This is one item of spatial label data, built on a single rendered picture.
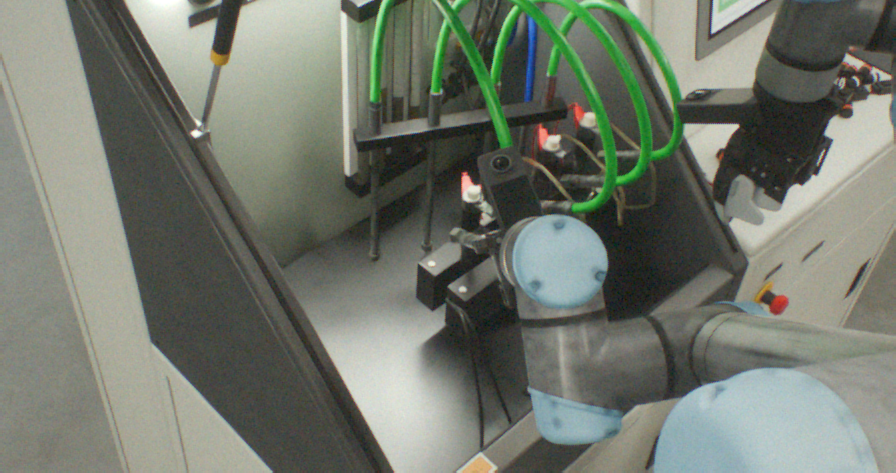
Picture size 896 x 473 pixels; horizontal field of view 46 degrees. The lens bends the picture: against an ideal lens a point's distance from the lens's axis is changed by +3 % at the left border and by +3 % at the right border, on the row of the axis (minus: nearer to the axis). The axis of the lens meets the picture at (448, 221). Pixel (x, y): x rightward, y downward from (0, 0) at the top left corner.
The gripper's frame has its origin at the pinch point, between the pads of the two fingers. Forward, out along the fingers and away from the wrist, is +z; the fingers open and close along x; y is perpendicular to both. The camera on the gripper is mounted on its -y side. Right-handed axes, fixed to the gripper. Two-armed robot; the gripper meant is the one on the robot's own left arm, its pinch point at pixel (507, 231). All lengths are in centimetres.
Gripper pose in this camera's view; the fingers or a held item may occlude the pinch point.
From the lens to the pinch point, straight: 119.1
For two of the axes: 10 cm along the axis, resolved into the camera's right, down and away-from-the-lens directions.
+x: 9.5, -2.9, 0.6
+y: 2.9, 9.6, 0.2
